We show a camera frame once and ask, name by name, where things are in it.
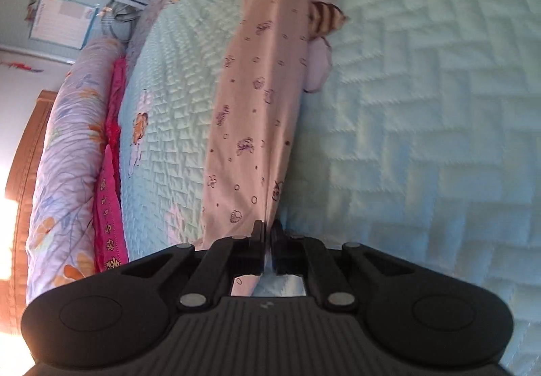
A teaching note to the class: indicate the rolled floral duvet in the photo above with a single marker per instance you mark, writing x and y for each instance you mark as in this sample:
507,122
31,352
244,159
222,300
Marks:
72,148

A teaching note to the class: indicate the red wall ornament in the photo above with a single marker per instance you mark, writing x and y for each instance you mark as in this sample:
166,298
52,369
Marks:
21,66

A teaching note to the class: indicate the green quilted bee blanket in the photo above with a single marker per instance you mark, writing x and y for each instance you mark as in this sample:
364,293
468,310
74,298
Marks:
401,105

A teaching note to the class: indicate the magenta printed cloth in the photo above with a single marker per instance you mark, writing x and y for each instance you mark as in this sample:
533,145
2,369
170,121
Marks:
110,198

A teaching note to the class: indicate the pink printed pajama top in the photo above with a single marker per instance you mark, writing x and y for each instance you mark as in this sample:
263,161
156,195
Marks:
253,84

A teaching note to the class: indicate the wooden headboard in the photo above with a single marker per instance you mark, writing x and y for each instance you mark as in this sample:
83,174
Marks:
29,148

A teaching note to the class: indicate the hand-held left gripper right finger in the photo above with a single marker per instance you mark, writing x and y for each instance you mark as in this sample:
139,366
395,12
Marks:
277,243

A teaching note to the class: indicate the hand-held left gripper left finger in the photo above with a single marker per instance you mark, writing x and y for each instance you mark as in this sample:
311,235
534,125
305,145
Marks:
258,241

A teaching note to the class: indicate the blue framed poster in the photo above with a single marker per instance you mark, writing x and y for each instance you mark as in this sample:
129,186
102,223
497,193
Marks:
63,21

